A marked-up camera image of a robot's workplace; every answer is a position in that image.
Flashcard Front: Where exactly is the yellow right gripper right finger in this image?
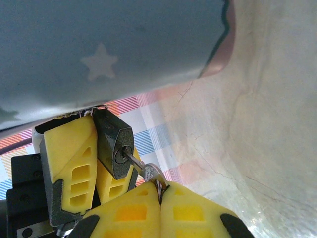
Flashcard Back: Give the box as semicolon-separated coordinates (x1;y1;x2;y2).
159;182;256;238

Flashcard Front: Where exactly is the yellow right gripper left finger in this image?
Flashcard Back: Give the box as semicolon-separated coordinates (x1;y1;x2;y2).
73;182;163;238

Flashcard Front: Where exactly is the small silver key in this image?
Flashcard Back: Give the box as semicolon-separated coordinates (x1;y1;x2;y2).
123;148;169;189

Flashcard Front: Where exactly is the black padlock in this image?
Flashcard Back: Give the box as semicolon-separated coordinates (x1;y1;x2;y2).
93;108;136;181

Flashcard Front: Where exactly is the light blue cartoon tin box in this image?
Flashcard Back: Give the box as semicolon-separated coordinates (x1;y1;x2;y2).
0;0;236;131

